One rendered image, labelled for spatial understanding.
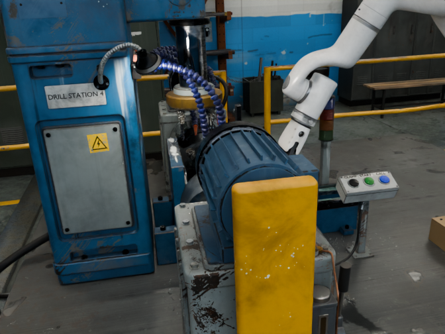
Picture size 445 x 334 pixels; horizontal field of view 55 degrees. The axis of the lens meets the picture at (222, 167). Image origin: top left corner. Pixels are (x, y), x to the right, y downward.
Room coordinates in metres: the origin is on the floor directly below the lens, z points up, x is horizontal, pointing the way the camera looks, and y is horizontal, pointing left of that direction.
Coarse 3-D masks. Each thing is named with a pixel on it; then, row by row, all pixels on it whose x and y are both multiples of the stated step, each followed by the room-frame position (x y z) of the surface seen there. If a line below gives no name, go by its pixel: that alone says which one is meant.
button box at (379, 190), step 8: (344, 176) 1.21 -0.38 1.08; (352, 176) 1.21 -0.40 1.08; (360, 176) 1.21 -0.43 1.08; (368, 176) 1.21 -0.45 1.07; (376, 176) 1.22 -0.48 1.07; (392, 176) 1.22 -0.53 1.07; (336, 184) 1.22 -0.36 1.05; (344, 184) 1.18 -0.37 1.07; (360, 184) 1.18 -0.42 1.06; (376, 184) 1.19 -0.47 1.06; (384, 184) 1.19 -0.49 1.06; (392, 184) 1.19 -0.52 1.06; (344, 192) 1.17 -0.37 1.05; (352, 192) 1.16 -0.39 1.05; (360, 192) 1.16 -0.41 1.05; (368, 192) 1.16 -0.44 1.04; (376, 192) 1.17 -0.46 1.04; (384, 192) 1.18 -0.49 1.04; (392, 192) 1.18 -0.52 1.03; (344, 200) 1.17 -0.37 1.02; (352, 200) 1.17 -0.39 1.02; (360, 200) 1.18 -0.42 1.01; (368, 200) 1.18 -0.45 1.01
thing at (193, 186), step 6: (192, 180) 1.11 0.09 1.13; (198, 180) 1.08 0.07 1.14; (186, 186) 1.12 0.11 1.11; (192, 186) 1.08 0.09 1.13; (198, 186) 1.05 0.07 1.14; (186, 192) 1.09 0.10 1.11; (192, 192) 1.05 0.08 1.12; (198, 192) 1.02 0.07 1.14; (186, 198) 1.06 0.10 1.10; (192, 198) 1.02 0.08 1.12; (198, 198) 0.99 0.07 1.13; (204, 198) 0.97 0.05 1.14
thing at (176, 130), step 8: (192, 120) 1.65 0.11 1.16; (208, 120) 1.65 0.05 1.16; (216, 120) 1.74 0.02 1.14; (176, 128) 1.67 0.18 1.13; (184, 128) 1.59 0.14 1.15; (192, 128) 1.56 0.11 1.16; (200, 128) 1.57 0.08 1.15; (176, 136) 1.59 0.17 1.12; (184, 136) 1.56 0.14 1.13; (192, 136) 1.56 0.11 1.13; (200, 136) 1.56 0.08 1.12; (184, 144) 1.55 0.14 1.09; (192, 144) 1.56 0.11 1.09; (184, 152) 1.55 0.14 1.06; (192, 152) 1.53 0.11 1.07; (184, 160) 1.55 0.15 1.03; (192, 160) 1.56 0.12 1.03; (192, 168) 1.55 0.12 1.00; (192, 176) 1.55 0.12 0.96
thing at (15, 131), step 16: (0, 16) 4.11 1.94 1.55; (0, 32) 4.11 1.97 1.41; (0, 48) 4.10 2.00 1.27; (0, 64) 4.10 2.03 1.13; (0, 80) 4.09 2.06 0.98; (0, 96) 4.08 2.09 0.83; (16, 96) 4.11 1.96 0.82; (0, 112) 4.08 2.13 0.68; (16, 112) 4.10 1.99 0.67; (0, 128) 4.07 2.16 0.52; (16, 128) 4.09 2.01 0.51; (0, 144) 4.06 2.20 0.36; (0, 160) 4.06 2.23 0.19; (16, 160) 4.09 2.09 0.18; (0, 176) 4.07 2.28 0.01
